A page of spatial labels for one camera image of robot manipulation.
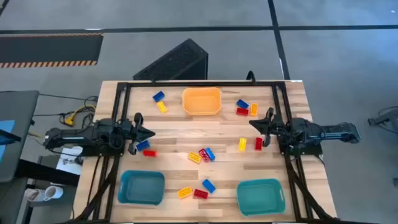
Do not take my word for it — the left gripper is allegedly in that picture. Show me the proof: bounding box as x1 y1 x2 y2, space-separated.
122 113 156 156

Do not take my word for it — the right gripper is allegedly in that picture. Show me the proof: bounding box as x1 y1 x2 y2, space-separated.
248 107 284 147

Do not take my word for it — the black hazard-striped floor mat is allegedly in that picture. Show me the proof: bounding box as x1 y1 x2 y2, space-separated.
0 32 104 69

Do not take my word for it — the yellow cable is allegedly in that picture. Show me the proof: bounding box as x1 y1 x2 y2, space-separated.
63 104 97 127

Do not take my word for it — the black perforated case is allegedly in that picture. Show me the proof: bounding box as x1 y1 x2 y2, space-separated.
132 37 209 81

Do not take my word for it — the white mug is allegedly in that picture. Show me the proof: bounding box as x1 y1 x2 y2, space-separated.
43 185 65 202

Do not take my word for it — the black metal rig frame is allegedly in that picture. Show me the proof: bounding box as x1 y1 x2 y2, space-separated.
73 80 338 224

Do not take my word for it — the white paper sheet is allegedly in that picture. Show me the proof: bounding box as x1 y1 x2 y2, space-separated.
55 146 84 175

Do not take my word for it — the green-teal plastic bin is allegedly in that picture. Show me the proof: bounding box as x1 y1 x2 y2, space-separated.
236 178 287 217

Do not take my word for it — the yellow plastic bin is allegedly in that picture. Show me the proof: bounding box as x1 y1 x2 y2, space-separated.
182 86 223 116

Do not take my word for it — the blue-teal plastic bin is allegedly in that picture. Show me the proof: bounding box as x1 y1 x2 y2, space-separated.
117 169 166 206

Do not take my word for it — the grey desk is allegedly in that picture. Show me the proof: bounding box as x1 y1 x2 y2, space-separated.
0 90 40 183

